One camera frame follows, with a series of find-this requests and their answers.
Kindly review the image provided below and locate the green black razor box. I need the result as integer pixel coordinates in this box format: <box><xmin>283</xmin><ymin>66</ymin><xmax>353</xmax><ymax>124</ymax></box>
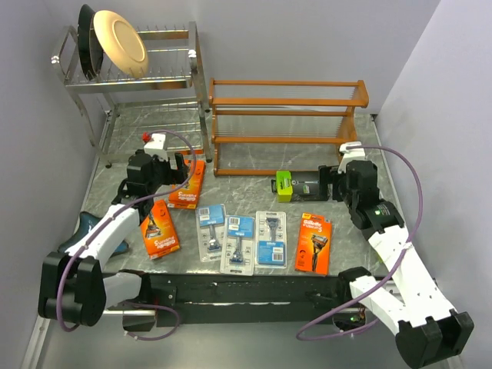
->
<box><xmin>271</xmin><ymin>170</ymin><xmax>322</xmax><ymax>203</ymax></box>

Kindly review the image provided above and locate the blue razor blister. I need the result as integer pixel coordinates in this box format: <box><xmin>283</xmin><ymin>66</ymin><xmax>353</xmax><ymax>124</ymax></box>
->
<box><xmin>220</xmin><ymin>215</ymin><xmax>255</xmax><ymax>276</ymax></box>
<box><xmin>254</xmin><ymin>211</ymin><xmax>287</xmax><ymax>269</ymax></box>
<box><xmin>195</xmin><ymin>204</ymin><xmax>226</xmax><ymax>262</ymax></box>

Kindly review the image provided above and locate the orange Fusion5 razor box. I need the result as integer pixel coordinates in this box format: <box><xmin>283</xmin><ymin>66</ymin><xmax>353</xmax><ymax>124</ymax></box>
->
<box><xmin>294</xmin><ymin>212</ymin><xmax>332</xmax><ymax>276</ymax></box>

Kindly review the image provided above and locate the wooden two-tier shelf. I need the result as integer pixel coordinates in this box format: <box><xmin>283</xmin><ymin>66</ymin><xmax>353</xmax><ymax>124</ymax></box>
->
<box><xmin>209</xmin><ymin>78</ymin><xmax>369</xmax><ymax>176</ymax></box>

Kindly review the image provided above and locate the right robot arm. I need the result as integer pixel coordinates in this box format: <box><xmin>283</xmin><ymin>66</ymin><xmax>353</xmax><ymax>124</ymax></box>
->
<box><xmin>327</xmin><ymin>160</ymin><xmax>474</xmax><ymax>368</ymax></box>

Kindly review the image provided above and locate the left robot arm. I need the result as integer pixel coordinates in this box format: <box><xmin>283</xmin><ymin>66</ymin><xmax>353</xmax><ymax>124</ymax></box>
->
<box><xmin>38</xmin><ymin>149</ymin><xmax>191</xmax><ymax>331</ymax></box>

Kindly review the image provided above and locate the orange razor box back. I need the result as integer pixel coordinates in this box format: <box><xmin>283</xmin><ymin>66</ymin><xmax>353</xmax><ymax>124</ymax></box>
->
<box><xmin>167</xmin><ymin>160</ymin><xmax>206</xmax><ymax>210</ymax></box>

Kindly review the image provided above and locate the orange razor box left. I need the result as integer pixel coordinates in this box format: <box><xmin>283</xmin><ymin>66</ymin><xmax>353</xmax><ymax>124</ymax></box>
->
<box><xmin>141</xmin><ymin>200</ymin><xmax>181</xmax><ymax>260</ymax></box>

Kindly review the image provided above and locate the blue star-shaped dish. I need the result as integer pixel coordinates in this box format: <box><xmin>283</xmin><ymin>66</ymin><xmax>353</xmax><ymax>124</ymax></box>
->
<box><xmin>57</xmin><ymin>211</ymin><xmax>130</xmax><ymax>257</ymax></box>

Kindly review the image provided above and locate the steel dish rack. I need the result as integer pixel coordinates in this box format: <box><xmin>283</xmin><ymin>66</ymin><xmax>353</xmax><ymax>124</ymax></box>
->
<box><xmin>51</xmin><ymin>22</ymin><xmax>212</xmax><ymax>167</ymax></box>

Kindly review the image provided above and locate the black plate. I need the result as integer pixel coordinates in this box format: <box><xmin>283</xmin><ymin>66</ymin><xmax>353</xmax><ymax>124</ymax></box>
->
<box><xmin>77</xmin><ymin>4</ymin><xmax>104</xmax><ymax>81</ymax></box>

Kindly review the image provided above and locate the cream plate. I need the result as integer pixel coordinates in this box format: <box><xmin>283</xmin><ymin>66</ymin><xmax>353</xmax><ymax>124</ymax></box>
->
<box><xmin>93</xmin><ymin>10</ymin><xmax>149</xmax><ymax>78</ymax></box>

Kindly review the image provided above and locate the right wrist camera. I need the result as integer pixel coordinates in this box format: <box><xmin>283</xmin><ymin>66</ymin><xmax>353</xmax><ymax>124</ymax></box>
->
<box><xmin>337</xmin><ymin>141</ymin><xmax>366</xmax><ymax>174</ymax></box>

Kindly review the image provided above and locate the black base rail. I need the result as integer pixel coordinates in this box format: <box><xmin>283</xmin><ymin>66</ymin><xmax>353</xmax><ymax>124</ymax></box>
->
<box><xmin>103</xmin><ymin>271</ymin><xmax>385</xmax><ymax>327</ymax></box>

